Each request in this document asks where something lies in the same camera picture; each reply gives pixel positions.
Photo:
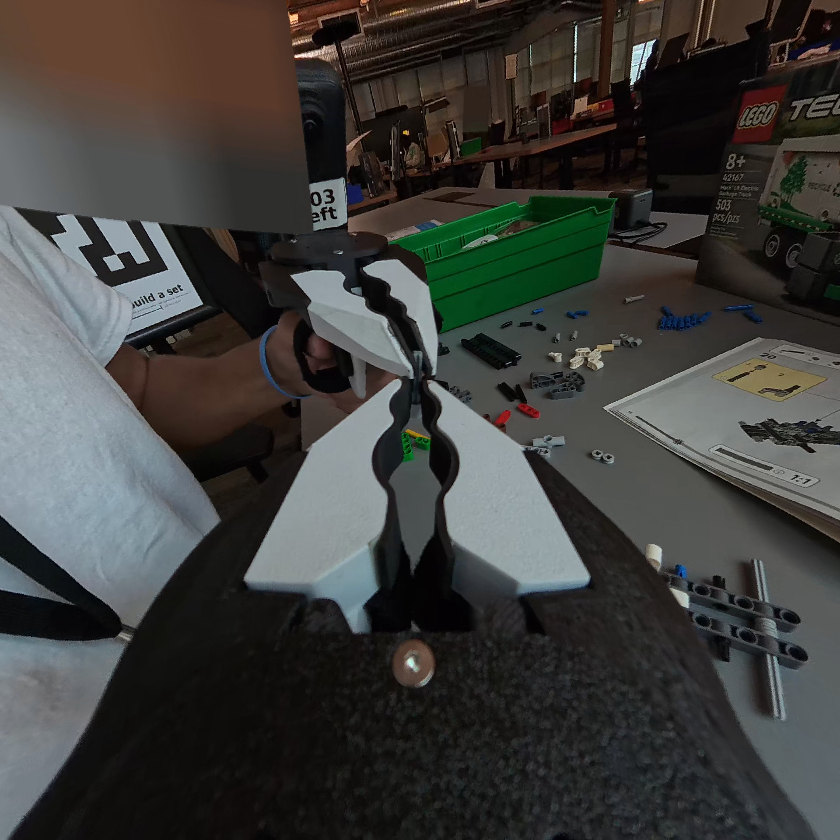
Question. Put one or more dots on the green plastic bin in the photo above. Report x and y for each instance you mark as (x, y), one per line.
(512, 275)

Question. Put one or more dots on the red lego piece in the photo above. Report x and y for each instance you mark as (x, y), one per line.
(502, 418)

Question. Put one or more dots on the dark grey lego liftarm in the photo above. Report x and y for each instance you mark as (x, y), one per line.
(562, 392)
(541, 379)

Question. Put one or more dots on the grey paper sheet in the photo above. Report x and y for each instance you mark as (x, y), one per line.
(669, 229)

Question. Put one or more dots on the person's left forearm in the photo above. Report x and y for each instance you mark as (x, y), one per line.
(197, 387)

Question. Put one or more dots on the black lego liftarm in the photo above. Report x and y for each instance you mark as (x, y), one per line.
(573, 379)

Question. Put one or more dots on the long wooden table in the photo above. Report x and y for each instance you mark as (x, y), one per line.
(525, 148)

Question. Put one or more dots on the cluster of white lego connectors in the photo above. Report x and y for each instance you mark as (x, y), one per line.
(594, 359)

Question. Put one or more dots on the black floor lamp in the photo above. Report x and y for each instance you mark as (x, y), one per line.
(336, 29)

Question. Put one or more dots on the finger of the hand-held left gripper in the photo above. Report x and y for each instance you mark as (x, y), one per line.
(410, 289)
(348, 315)

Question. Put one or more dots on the lego set box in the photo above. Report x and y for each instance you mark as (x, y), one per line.
(735, 249)

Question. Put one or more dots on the black box device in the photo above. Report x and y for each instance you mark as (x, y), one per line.
(631, 208)

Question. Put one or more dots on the instruction booklet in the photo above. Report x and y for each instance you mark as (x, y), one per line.
(689, 420)

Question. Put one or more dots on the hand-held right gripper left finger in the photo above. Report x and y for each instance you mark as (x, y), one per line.
(328, 518)

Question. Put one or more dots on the clear plastic parts bag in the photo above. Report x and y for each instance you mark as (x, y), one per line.
(492, 236)

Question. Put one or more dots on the pile of blue lego pins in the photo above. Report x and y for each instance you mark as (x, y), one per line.
(682, 319)

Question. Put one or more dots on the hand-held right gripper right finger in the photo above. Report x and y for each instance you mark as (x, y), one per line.
(512, 518)

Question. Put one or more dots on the grey lego beam assembly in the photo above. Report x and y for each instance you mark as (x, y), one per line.
(741, 613)

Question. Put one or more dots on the blue wristband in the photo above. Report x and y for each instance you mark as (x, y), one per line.
(264, 367)

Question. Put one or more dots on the yellow lego beam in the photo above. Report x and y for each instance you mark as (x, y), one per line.
(420, 438)

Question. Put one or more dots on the person's left hand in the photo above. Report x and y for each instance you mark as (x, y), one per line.
(283, 358)

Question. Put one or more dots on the printed sign board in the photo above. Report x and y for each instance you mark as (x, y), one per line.
(177, 292)

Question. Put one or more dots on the black lego beam frame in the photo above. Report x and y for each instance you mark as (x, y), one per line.
(492, 350)

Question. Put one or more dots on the green lego beam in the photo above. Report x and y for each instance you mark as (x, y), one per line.
(407, 449)

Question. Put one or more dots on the white paper sheet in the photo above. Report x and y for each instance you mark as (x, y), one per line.
(413, 229)

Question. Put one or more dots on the red lego liftarm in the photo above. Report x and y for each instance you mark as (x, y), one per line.
(528, 410)

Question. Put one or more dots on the grey lego axle connector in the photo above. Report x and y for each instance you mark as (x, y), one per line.
(548, 441)

